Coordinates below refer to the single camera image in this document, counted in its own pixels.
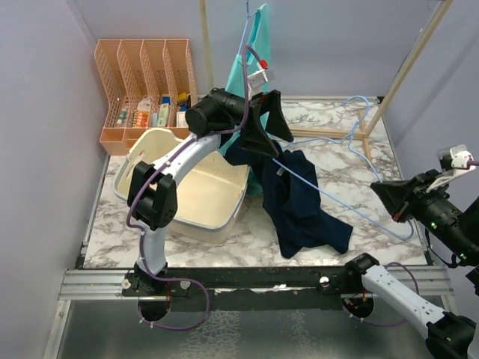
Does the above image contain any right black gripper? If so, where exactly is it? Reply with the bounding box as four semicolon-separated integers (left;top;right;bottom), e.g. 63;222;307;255
372;165;479;260

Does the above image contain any orange white packet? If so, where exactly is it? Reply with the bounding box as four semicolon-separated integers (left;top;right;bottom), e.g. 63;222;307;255
132;96;152;128

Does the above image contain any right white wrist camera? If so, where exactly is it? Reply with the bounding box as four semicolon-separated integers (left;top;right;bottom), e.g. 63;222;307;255
427;144;478;193

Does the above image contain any yellow black sponge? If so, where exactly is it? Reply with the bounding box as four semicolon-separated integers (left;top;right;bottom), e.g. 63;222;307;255
177;92;191;107

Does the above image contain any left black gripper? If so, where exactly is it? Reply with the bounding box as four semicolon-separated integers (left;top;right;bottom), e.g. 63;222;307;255
206;88;293;156

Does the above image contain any light blue wire hanger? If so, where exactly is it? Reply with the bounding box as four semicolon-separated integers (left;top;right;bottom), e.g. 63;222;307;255
272;95;415;241

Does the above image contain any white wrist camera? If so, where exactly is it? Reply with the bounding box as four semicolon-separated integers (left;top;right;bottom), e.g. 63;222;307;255
427;144;478;193
247;69;275;90

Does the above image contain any orange plastic file organizer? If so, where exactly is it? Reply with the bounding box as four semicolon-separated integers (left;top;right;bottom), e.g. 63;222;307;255
94;39;198;156

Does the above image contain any wooden clothes rack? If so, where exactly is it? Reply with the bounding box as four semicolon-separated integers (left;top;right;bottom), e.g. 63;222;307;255
198;0;456;162

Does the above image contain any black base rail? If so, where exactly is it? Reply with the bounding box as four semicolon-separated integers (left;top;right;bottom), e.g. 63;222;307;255
123;257;379;313

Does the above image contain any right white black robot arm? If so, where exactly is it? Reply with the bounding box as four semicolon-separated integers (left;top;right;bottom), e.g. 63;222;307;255
335;165;478;358

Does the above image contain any green white box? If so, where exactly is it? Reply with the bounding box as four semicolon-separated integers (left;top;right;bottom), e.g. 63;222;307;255
156;95;171;127

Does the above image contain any white blue box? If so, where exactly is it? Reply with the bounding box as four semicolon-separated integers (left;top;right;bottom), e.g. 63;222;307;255
177;105;189;128

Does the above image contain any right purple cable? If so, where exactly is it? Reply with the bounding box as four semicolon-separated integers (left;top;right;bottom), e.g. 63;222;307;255
342;159;479;328

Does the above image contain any navy blue t shirt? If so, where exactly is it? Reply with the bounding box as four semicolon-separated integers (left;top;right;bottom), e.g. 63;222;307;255
225;141;353;259

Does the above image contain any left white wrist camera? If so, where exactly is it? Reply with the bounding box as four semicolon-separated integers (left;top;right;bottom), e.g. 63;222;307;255
247;69;275;90

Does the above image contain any teal t shirt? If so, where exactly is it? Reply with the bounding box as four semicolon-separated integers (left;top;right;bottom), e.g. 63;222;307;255
219;3;271;195

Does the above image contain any cream plastic laundry basket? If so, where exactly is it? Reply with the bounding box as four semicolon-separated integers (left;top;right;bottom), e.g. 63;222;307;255
114;128;249;245

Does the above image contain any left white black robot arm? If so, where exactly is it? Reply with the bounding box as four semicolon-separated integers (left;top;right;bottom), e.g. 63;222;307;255
126;88;293;295

